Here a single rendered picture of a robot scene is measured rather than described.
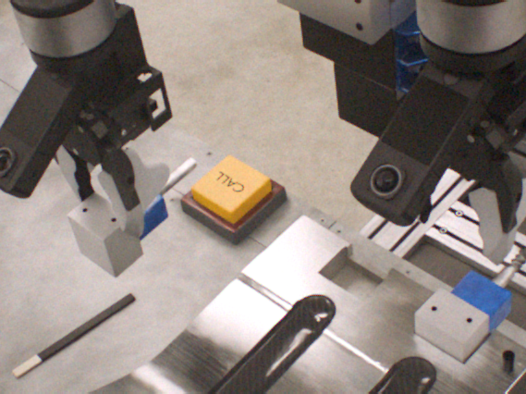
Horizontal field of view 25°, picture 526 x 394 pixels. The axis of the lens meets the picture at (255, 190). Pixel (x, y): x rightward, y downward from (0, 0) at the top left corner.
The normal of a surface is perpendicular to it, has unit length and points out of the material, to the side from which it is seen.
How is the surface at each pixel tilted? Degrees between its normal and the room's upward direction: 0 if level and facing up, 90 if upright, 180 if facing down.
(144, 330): 0
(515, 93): 0
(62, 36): 90
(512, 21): 89
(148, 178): 79
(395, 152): 29
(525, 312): 0
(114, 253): 90
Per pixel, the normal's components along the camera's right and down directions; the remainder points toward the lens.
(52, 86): -0.43, -0.25
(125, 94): -0.12, -0.67
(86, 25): 0.59, 0.55
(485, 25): 0.02, 0.73
